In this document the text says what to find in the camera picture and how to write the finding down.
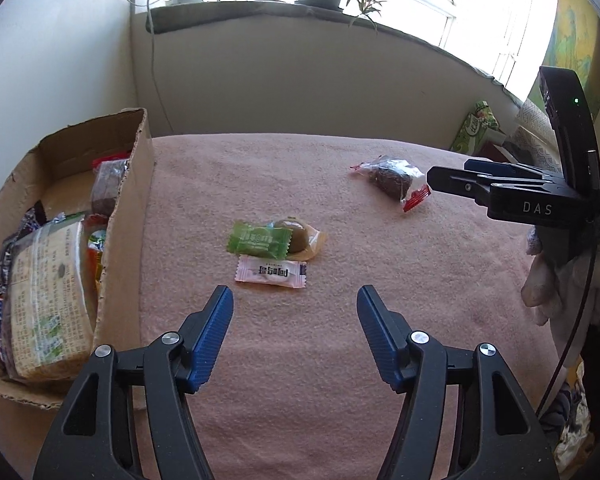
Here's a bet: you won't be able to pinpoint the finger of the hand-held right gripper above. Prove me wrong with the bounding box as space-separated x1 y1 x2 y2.
464 158 563 181
426 166 563 206

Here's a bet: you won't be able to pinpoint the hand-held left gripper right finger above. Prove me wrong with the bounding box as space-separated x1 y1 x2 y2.
356 285 563 480

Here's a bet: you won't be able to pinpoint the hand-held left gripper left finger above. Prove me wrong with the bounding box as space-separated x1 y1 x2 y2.
32 285 235 480

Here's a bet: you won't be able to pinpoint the brown cake packet red ends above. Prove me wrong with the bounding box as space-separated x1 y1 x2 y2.
351 156 432 213
86 157 132 226

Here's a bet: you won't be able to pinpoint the cardboard box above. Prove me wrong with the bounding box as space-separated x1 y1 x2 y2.
0 107 156 411

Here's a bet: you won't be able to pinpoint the long chocolate bar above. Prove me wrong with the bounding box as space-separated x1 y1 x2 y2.
0 210 46 366

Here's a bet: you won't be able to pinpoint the person's right hand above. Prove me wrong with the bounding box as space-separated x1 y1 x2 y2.
522 227 600 346

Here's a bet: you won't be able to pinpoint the dark side table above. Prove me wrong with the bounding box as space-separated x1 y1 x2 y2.
480 140 521 162

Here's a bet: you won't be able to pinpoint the green snack bag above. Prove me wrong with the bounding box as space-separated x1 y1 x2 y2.
452 101 503 156

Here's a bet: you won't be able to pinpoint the white lace cloth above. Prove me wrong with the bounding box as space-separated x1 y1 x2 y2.
515 97 563 166

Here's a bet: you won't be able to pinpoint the pink candy packet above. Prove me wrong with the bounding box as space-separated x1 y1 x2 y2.
235 255 308 289

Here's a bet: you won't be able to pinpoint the green candy packet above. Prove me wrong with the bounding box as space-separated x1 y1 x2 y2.
226 220 292 256

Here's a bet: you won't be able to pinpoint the yellow wrapped brown candy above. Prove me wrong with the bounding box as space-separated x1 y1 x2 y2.
265 216 327 262

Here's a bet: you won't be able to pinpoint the orange candy packet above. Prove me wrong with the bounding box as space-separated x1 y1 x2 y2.
86 229 108 306

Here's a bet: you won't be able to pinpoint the clear cracker packet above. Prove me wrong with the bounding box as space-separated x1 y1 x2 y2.
2 215 98 381

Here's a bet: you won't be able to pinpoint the small red-leaf plant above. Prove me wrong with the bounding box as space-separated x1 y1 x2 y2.
347 0 386 36

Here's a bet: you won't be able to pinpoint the patterned cloth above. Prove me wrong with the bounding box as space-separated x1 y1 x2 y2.
550 360 593 471

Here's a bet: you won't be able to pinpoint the grey window sill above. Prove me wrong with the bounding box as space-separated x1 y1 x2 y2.
145 0 521 106

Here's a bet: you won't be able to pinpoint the black cable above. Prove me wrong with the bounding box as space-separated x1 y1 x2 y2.
537 247 598 416

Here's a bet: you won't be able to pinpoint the wall poster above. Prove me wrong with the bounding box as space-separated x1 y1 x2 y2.
527 0 600 111

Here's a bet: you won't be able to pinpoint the white cable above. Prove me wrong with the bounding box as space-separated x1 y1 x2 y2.
147 0 176 133

